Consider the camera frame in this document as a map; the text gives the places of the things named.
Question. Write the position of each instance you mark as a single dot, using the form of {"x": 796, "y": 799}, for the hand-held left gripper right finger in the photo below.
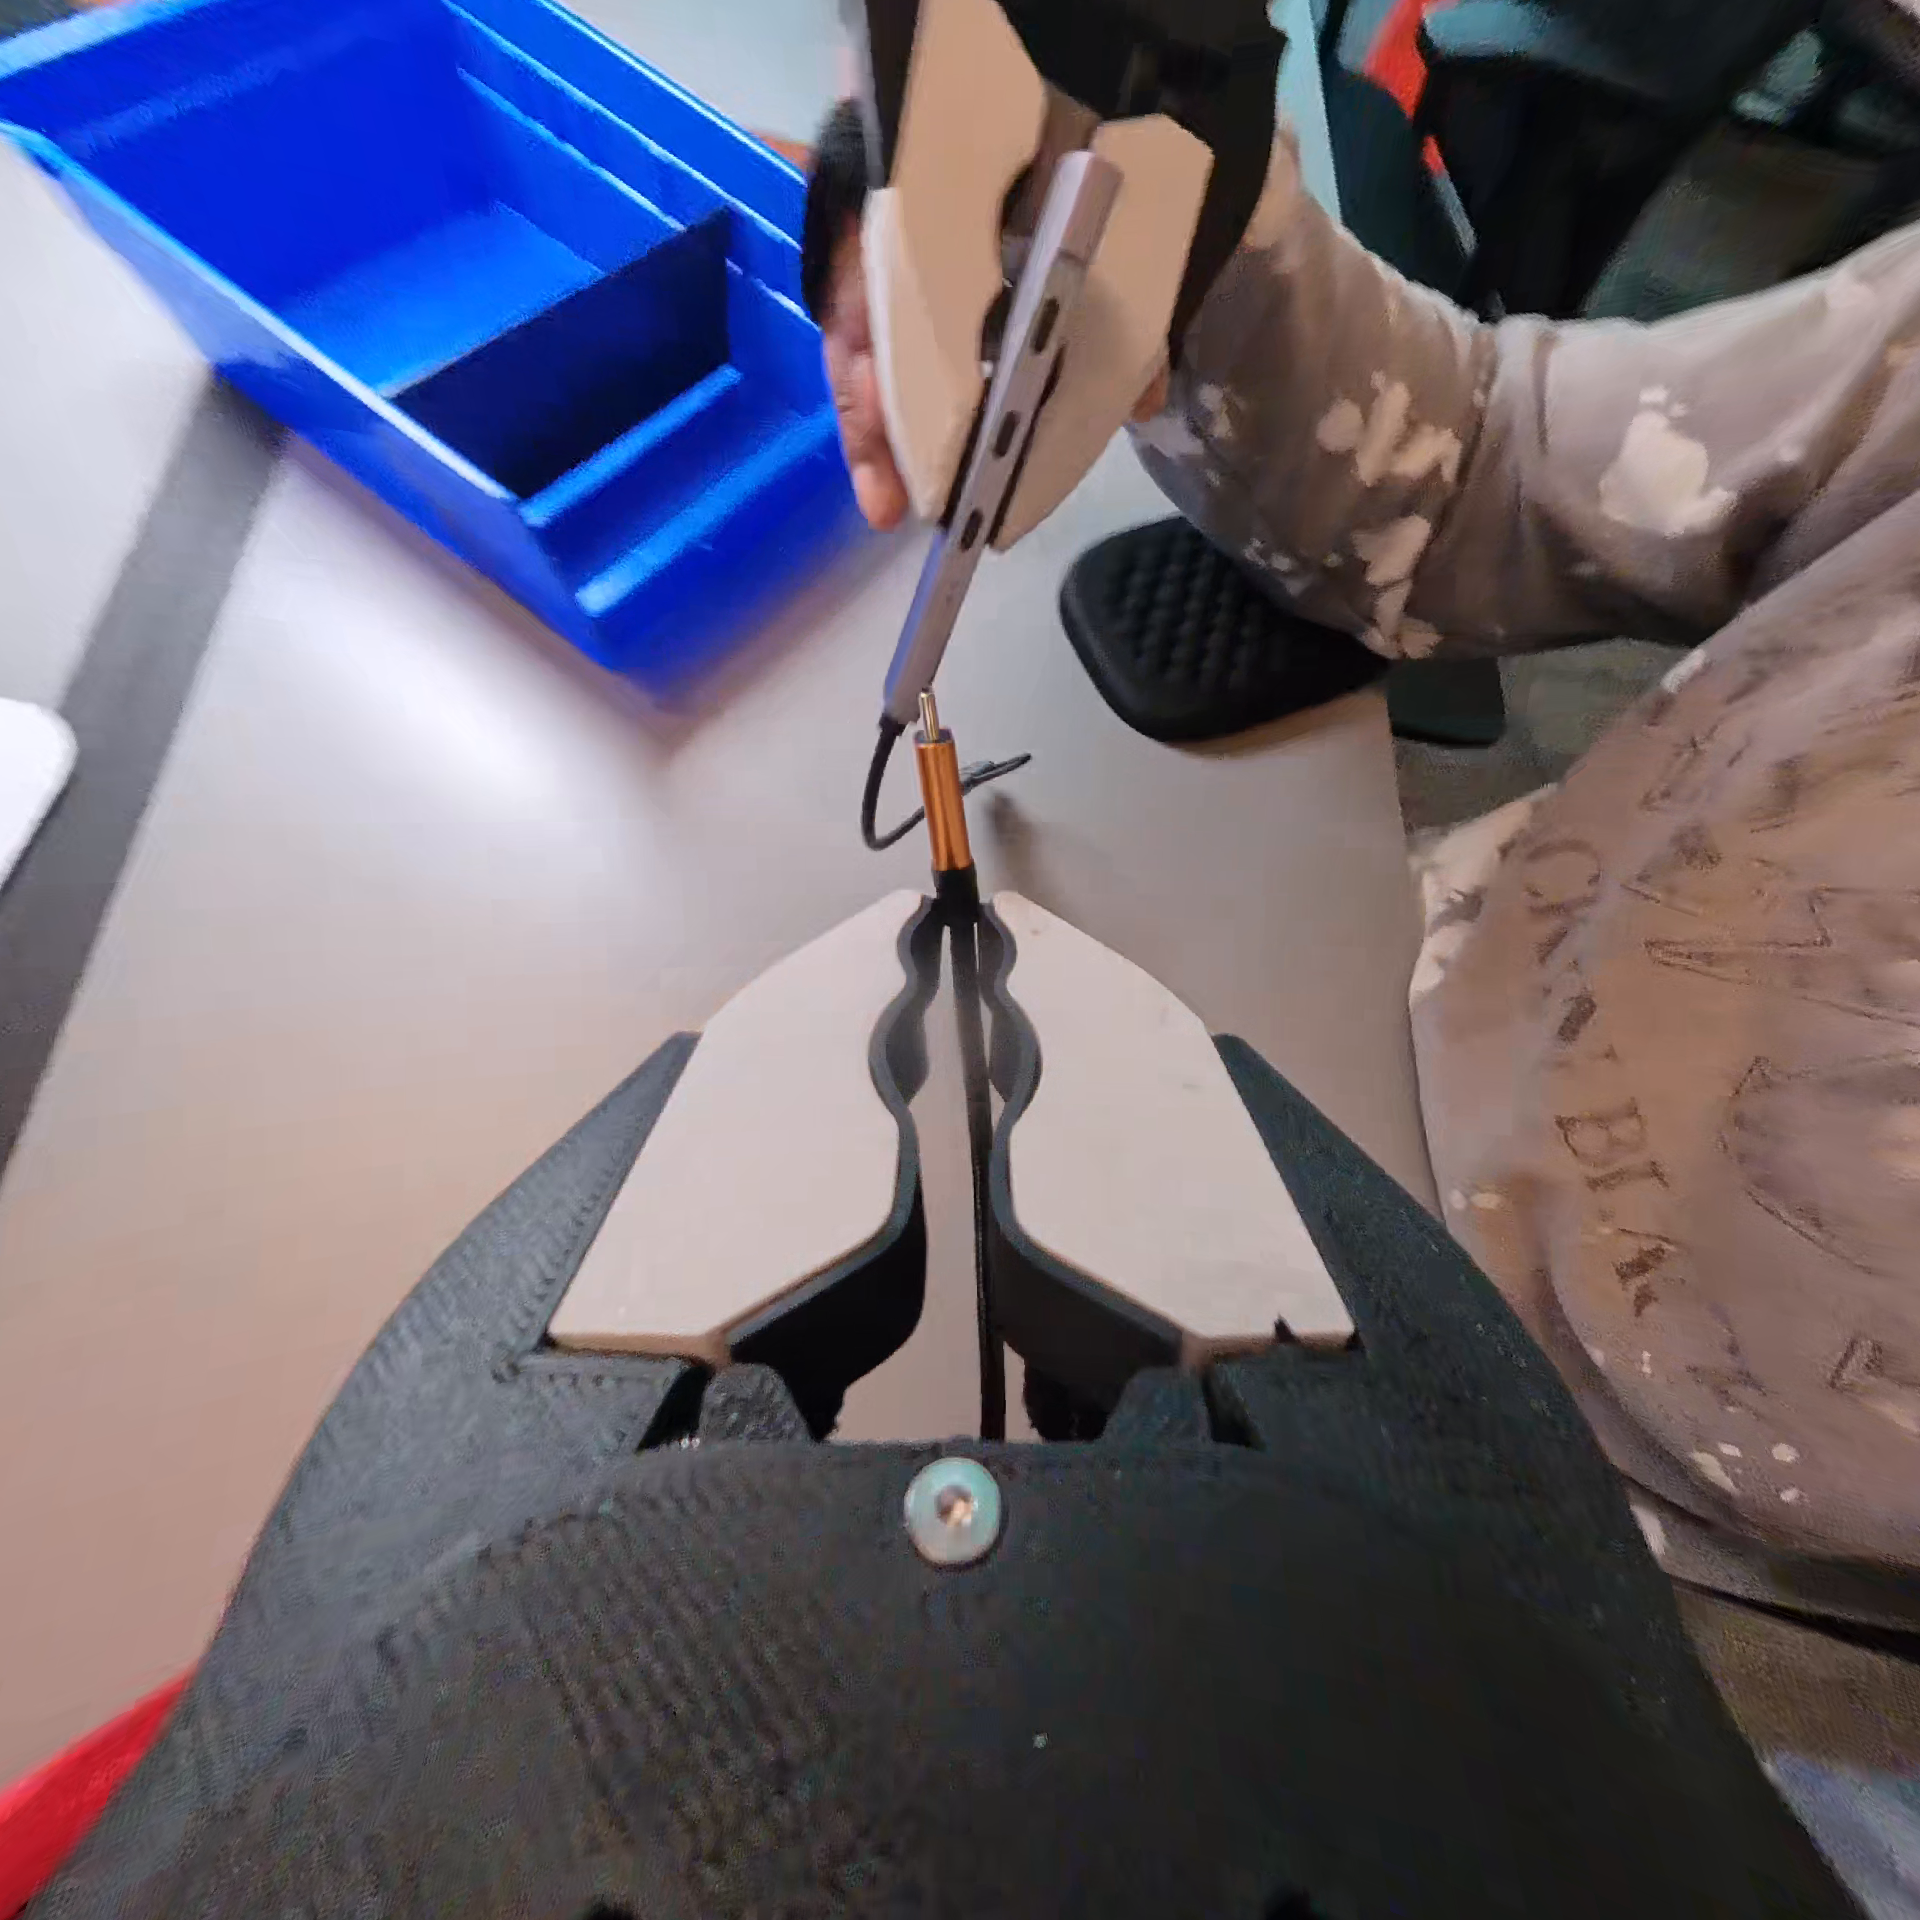
{"x": 1170, "y": 1184}

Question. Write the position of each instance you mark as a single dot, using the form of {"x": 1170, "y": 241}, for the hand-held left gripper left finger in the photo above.
{"x": 736, "y": 1184}

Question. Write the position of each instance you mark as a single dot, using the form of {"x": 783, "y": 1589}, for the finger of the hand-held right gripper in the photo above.
{"x": 946, "y": 225}
{"x": 1149, "y": 270}

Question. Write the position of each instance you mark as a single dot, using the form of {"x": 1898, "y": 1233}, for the grey usb hub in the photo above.
{"x": 1028, "y": 376}

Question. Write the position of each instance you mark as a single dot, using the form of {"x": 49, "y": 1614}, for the person's right hand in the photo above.
{"x": 862, "y": 421}

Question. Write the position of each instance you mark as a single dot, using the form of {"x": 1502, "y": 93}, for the orange traffic cone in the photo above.
{"x": 1399, "y": 38}

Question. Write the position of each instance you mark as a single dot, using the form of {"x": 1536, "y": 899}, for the black padded chair armrest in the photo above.
{"x": 1201, "y": 630}

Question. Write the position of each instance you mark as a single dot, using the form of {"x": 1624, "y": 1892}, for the black mesh office chair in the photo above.
{"x": 1577, "y": 152}

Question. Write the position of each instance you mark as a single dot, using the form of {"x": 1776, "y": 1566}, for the blue plastic bin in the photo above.
{"x": 495, "y": 270}

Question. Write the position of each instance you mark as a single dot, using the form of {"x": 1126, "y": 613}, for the person's grey patterned sweatshirt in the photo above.
{"x": 1725, "y": 1051}

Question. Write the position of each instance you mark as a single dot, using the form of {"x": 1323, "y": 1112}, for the white rounded plate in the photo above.
{"x": 30, "y": 780}

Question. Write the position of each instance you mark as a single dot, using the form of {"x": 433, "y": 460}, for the red object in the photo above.
{"x": 60, "y": 1801}

